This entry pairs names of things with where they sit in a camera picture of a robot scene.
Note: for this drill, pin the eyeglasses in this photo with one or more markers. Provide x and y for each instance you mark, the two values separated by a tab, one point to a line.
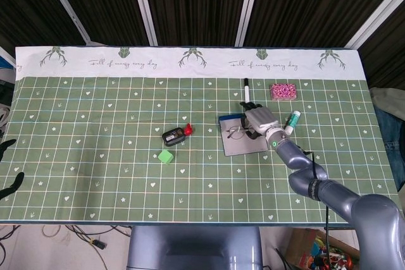
234	135

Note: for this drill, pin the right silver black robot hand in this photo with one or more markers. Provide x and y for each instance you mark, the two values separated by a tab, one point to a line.
262	119

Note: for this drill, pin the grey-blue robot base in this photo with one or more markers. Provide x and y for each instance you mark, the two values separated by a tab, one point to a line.
193	248

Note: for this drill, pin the cardboard box with clutter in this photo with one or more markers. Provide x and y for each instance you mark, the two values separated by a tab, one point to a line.
319	251

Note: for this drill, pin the blue jeans garment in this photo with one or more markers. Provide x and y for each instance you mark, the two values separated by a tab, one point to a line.
392	143

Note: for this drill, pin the white partition post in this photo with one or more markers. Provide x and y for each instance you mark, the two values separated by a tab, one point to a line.
144	4
250	4
376	14
68	7

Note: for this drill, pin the pink patterned sponge block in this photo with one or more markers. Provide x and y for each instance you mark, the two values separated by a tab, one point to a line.
284	91

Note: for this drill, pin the grey-green jacket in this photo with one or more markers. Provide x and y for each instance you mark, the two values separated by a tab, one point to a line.
387	99

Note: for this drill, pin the white green glue stick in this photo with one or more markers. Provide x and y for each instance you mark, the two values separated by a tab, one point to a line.
292	120

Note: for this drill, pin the green grid tablecloth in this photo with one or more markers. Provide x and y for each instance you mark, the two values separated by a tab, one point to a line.
95	140

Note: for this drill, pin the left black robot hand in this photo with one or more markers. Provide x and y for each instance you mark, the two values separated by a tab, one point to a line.
11	187

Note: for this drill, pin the green cube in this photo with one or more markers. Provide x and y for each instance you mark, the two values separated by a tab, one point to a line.
165	157

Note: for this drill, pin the black power adapter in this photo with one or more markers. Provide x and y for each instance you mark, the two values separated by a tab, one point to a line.
98	244

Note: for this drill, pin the black red small device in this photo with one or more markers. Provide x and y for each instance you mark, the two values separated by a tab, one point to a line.
173	136

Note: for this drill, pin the grey glasses case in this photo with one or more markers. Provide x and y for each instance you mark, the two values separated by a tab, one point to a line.
243	146

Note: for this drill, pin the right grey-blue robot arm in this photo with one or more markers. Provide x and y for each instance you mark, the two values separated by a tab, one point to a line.
341	194

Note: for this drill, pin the white marker with black cap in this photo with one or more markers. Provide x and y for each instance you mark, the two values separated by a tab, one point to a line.
247	91

